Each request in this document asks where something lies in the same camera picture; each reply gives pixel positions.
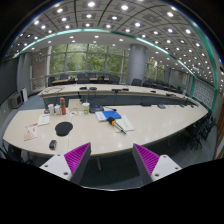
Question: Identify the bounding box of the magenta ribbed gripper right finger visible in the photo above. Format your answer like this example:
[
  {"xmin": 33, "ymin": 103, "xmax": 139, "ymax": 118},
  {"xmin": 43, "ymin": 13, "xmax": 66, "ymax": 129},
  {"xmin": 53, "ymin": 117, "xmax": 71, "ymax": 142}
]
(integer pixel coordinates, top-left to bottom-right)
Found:
[{"xmin": 132, "ymin": 144, "xmax": 181, "ymax": 185}]

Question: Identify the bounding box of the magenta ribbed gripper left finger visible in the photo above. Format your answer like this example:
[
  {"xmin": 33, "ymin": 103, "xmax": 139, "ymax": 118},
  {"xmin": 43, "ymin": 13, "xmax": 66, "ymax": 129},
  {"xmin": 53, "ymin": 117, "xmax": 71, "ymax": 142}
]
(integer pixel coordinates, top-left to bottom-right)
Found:
[{"xmin": 41, "ymin": 143, "xmax": 91, "ymax": 184}]

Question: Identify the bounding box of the black round mouse pad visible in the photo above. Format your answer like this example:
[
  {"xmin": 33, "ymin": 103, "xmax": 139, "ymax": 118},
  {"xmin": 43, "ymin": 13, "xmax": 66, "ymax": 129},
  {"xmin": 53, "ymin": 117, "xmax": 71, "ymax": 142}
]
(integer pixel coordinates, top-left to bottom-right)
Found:
[{"xmin": 55, "ymin": 122, "xmax": 73, "ymax": 137}]

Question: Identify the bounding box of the white notebook with pen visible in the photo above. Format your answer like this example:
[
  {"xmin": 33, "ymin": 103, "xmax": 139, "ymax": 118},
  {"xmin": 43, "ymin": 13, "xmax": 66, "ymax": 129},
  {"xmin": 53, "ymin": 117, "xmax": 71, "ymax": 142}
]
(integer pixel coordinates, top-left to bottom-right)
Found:
[{"xmin": 116, "ymin": 116, "xmax": 134, "ymax": 132}]

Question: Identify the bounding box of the red and white leaflet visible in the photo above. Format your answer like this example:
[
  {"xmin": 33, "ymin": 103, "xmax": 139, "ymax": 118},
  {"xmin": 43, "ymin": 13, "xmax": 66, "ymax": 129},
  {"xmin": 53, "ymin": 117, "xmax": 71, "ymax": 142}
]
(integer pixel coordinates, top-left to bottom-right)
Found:
[{"xmin": 24, "ymin": 123, "xmax": 38, "ymax": 141}]

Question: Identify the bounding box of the black office chair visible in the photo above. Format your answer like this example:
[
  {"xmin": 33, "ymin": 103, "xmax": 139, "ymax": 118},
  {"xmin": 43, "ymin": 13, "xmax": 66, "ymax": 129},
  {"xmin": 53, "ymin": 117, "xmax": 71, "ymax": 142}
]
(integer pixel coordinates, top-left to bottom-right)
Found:
[{"xmin": 186, "ymin": 116, "xmax": 216, "ymax": 147}]

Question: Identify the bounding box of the white paper sheet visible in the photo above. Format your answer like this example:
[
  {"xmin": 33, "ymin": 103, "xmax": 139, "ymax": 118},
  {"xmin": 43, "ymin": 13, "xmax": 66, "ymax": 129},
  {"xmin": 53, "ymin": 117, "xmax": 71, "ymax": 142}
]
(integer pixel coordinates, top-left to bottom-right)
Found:
[{"xmin": 38, "ymin": 115, "xmax": 50, "ymax": 126}]

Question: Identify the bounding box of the cardboard box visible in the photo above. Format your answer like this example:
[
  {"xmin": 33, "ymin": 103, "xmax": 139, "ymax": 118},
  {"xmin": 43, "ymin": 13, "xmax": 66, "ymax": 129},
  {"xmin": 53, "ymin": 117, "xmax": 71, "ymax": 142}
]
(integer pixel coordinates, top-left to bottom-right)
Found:
[{"xmin": 68, "ymin": 99, "xmax": 83, "ymax": 111}]

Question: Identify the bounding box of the grey conference phone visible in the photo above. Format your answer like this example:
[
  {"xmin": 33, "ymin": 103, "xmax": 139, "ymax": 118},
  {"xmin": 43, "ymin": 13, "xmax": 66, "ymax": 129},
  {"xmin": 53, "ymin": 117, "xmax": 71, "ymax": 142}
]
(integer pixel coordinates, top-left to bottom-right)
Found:
[{"xmin": 89, "ymin": 105, "xmax": 104, "ymax": 113}]

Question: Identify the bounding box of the blue folder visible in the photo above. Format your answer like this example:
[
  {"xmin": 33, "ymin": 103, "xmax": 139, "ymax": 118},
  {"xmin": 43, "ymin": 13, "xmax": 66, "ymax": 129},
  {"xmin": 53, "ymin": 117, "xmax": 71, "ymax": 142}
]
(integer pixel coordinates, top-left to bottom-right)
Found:
[{"xmin": 102, "ymin": 110, "xmax": 121, "ymax": 120}]

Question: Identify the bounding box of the white paper cup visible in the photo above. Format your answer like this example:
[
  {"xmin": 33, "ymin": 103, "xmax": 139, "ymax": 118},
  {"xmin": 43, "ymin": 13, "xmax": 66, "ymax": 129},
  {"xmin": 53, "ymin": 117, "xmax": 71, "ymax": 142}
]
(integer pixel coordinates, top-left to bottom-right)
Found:
[{"xmin": 48, "ymin": 104, "xmax": 54, "ymax": 115}]

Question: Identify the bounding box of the clear cup with green lid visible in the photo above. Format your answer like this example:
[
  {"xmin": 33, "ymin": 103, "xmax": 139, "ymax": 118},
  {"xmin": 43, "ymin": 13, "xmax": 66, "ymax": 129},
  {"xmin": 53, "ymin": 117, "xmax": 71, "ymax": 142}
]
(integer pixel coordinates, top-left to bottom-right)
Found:
[{"xmin": 82, "ymin": 102, "xmax": 90, "ymax": 114}]

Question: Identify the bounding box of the red orange bottle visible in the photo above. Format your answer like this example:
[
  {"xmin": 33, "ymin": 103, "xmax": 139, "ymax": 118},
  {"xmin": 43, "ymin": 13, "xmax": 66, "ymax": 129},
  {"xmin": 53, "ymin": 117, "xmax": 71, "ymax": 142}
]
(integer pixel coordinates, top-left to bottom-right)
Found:
[{"xmin": 60, "ymin": 97, "xmax": 66, "ymax": 115}]

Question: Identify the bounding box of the long beige rear table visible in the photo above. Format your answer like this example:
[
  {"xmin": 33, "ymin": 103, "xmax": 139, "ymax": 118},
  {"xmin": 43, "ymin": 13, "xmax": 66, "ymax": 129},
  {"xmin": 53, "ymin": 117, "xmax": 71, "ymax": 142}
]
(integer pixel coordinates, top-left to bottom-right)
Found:
[{"xmin": 39, "ymin": 84, "xmax": 198, "ymax": 107}]

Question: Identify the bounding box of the grey round pillar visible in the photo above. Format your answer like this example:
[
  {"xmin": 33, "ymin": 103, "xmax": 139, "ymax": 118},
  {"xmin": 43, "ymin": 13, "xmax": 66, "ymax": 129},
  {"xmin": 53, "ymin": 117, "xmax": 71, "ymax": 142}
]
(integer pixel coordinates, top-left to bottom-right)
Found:
[{"xmin": 126, "ymin": 44, "xmax": 147, "ymax": 85}]

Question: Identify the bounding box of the yellow black handled tool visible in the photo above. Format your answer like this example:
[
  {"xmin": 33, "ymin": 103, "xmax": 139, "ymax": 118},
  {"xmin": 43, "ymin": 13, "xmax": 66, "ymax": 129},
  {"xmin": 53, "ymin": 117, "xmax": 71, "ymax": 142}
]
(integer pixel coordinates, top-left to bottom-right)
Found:
[{"xmin": 107, "ymin": 117, "xmax": 126, "ymax": 134}]

